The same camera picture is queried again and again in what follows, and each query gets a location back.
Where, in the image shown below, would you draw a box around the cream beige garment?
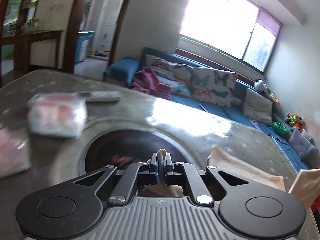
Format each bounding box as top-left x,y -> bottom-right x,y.
145,144 -> 319,209

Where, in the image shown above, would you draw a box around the round black induction cooktop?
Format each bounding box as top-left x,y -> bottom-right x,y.
50,117 -> 209,185

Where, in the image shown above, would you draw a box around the white pink tissue pack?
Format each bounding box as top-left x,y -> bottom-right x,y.
27,93 -> 87,139

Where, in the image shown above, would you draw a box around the grey cushion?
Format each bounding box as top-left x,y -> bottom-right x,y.
242,88 -> 273,125

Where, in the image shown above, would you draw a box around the green plastic bowl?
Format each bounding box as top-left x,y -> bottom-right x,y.
272,121 -> 288,136

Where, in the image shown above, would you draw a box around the grey remote control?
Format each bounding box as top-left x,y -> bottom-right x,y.
75,91 -> 123,102

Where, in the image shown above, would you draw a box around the blue sectional sofa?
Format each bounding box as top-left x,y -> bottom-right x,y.
104,47 -> 311,173

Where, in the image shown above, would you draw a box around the butterfly pillow right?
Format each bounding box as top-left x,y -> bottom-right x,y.
191,67 -> 238,107

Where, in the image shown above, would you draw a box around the butterfly pillow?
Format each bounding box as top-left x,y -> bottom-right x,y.
191,67 -> 238,107
143,54 -> 193,98

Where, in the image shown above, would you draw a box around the clear plastic storage box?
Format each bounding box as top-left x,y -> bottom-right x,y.
289,127 -> 319,160

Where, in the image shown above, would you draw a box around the pink plastic bag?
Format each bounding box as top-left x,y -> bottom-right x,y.
0,127 -> 31,179

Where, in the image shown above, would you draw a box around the pink magenta cloth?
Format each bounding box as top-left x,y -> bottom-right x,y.
130,67 -> 171,99

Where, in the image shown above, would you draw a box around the red plastic stool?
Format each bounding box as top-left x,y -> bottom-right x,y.
310,197 -> 320,213

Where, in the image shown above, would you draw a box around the butterfly pillow left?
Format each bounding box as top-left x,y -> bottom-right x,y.
143,54 -> 193,98

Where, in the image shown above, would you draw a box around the colourful plush toys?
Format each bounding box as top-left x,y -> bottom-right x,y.
285,113 -> 305,131

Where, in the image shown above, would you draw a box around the white black plush toy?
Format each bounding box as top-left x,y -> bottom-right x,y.
254,79 -> 269,94

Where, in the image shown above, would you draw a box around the blue cabinet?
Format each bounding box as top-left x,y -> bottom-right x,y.
74,30 -> 94,63

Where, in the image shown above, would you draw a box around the window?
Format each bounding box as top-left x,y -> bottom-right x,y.
180,0 -> 281,72

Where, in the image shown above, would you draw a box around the dark wooden desk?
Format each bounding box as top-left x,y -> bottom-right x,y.
0,29 -> 63,75

